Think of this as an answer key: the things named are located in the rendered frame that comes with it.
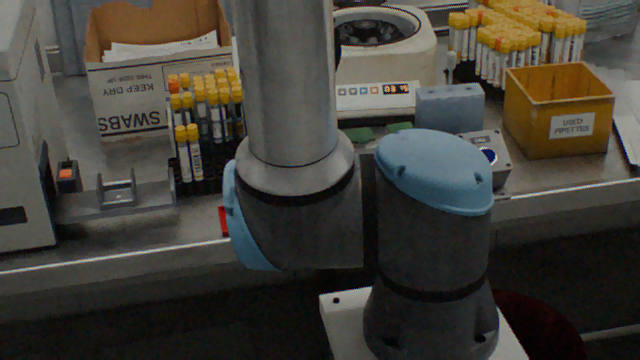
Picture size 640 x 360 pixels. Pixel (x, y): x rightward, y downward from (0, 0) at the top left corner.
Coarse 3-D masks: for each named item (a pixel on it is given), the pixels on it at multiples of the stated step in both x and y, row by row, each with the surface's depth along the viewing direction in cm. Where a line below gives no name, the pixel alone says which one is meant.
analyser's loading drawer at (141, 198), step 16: (80, 192) 120; (96, 192) 114; (112, 192) 120; (128, 192) 120; (144, 192) 120; (160, 192) 119; (64, 208) 117; (80, 208) 117; (96, 208) 117; (112, 208) 116; (128, 208) 116; (144, 208) 116; (160, 208) 117; (176, 208) 117
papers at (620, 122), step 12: (636, 84) 148; (636, 96) 144; (636, 108) 140; (624, 120) 137; (636, 120) 137; (624, 132) 134; (636, 132) 133; (624, 144) 130; (636, 144) 130; (636, 156) 127
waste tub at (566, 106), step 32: (544, 64) 136; (576, 64) 137; (512, 96) 134; (544, 96) 139; (576, 96) 140; (608, 96) 126; (512, 128) 136; (544, 128) 127; (576, 128) 128; (608, 128) 129
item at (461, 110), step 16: (416, 96) 131; (432, 96) 128; (448, 96) 128; (464, 96) 128; (480, 96) 129; (416, 112) 132; (432, 112) 129; (448, 112) 129; (464, 112) 130; (480, 112) 130; (416, 128) 133; (432, 128) 131; (448, 128) 131; (464, 128) 131; (480, 128) 131
